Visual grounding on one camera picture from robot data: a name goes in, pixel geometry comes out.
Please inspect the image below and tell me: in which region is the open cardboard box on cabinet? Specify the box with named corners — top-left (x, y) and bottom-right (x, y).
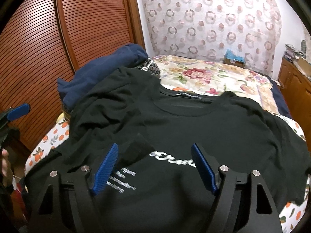
top-left (295, 57), bottom-right (311, 77)

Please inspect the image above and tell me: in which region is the folded black ring-patterned garment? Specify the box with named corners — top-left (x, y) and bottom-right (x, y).
top-left (135, 61), bottom-right (160, 78)

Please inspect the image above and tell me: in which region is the long wooden sideboard cabinet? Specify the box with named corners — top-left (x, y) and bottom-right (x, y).
top-left (278, 58), bottom-right (310, 147)

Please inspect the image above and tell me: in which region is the black printed t-shirt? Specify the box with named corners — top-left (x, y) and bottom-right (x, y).
top-left (23, 67), bottom-right (310, 232)

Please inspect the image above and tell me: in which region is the navy blue mattress cover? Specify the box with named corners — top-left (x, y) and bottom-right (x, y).
top-left (268, 77), bottom-right (292, 119)

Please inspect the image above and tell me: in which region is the person's left hand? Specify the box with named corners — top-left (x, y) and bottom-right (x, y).
top-left (1, 149), bottom-right (13, 187)

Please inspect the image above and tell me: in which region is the folded navy blue garment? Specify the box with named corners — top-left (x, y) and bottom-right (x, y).
top-left (57, 44), bottom-right (149, 112)

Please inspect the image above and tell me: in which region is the stack of folded fabrics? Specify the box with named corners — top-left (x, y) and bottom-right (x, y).
top-left (284, 44), bottom-right (306, 63)

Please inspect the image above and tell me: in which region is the wooden louvered wardrobe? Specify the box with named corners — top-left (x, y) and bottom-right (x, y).
top-left (1, 0), bottom-right (143, 151)

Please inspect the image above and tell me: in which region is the sheer circle-patterned curtain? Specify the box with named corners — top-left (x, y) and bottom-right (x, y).
top-left (142, 0), bottom-right (281, 76)

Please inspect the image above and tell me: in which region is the orange fruit print bedsheet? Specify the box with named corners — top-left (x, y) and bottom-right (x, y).
top-left (24, 114), bottom-right (70, 176)

